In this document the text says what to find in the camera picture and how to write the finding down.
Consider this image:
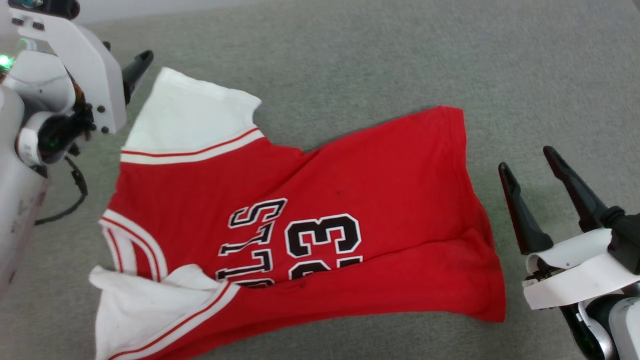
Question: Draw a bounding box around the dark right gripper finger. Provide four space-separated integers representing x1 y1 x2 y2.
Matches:
542 145 626 234
498 161 555 255

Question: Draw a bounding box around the short black looped cable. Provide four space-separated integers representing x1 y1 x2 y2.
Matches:
34 155 89 226

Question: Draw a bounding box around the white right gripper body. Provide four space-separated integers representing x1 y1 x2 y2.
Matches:
522 227 640 311

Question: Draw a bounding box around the red white basketball jersey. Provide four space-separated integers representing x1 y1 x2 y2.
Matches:
88 67 507 360

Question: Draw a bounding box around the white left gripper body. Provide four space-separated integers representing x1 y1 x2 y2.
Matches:
10 14 129 136

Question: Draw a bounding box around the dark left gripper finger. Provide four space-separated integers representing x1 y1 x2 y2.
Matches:
122 49 155 105

